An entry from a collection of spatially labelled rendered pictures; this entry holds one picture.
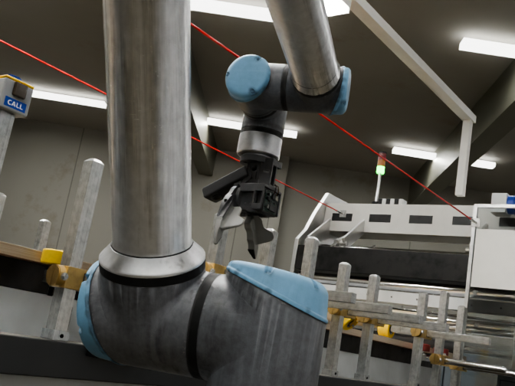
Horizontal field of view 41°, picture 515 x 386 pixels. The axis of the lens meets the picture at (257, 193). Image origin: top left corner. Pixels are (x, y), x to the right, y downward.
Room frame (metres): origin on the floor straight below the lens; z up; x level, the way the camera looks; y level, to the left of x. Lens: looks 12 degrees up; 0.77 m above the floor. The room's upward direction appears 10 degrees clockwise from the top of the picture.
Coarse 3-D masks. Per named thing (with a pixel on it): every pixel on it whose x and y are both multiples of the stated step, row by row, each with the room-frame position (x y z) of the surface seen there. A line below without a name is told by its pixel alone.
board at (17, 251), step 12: (0, 252) 1.64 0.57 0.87; (12, 252) 1.67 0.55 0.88; (24, 252) 1.69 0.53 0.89; (36, 252) 1.72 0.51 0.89; (48, 264) 1.75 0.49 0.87; (84, 264) 1.84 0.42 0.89; (360, 336) 3.07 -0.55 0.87; (384, 336) 3.25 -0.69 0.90; (408, 348) 3.55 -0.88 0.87; (432, 348) 3.70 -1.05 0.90
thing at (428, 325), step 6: (390, 324) 2.77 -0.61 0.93; (396, 324) 2.76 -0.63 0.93; (402, 324) 2.74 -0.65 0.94; (408, 324) 2.73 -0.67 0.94; (414, 324) 2.71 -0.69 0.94; (426, 324) 2.68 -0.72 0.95; (432, 324) 2.67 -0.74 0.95; (438, 324) 2.65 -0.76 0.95; (444, 324) 2.64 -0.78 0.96; (432, 330) 2.69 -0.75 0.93; (438, 330) 2.65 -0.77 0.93; (444, 330) 2.64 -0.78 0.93
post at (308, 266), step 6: (306, 240) 2.41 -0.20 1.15; (312, 240) 2.39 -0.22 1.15; (318, 240) 2.41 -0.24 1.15; (306, 246) 2.40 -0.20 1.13; (312, 246) 2.39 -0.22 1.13; (318, 246) 2.41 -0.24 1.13; (306, 252) 2.40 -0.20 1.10; (312, 252) 2.39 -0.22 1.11; (306, 258) 2.40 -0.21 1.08; (312, 258) 2.39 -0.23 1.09; (306, 264) 2.40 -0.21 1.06; (312, 264) 2.40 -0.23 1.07; (306, 270) 2.39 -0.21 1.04; (312, 270) 2.40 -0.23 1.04; (306, 276) 2.39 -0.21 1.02; (312, 276) 2.41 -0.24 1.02
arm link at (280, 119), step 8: (280, 112) 1.35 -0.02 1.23; (248, 120) 1.36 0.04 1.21; (256, 120) 1.35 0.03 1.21; (264, 120) 1.35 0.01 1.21; (272, 120) 1.35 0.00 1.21; (280, 120) 1.37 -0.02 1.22; (248, 128) 1.36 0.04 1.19; (256, 128) 1.35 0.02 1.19; (264, 128) 1.35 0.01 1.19; (272, 128) 1.35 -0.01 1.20; (280, 128) 1.37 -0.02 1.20; (280, 136) 1.38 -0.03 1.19
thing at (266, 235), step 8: (256, 216) 1.42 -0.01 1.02; (248, 224) 1.43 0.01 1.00; (256, 224) 1.43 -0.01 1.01; (248, 232) 1.45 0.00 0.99; (256, 232) 1.44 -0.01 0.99; (264, 232) 1.43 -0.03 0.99; (248, 240) 1.45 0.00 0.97; (256, 240) 1.45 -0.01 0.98; (264, 240) 1.44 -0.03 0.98; (248, 248) 1.46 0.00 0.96; (256, 248) 1.46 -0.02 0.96; (256, 256) 1.46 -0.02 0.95
